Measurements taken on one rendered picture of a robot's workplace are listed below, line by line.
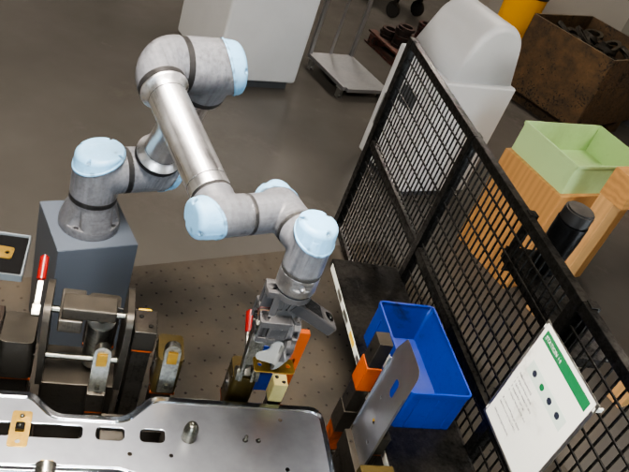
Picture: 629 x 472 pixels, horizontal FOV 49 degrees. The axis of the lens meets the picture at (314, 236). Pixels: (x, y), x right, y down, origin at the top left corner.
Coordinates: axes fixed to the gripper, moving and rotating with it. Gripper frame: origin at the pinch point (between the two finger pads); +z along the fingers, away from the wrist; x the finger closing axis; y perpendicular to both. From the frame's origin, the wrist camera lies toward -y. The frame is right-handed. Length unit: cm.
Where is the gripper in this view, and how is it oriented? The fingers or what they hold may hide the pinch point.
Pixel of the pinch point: (276, 360)
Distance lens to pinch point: 139.8
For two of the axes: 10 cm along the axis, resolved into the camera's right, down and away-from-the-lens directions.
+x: 1.7, 6.3, -7.6
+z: -3.0, 7.6, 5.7
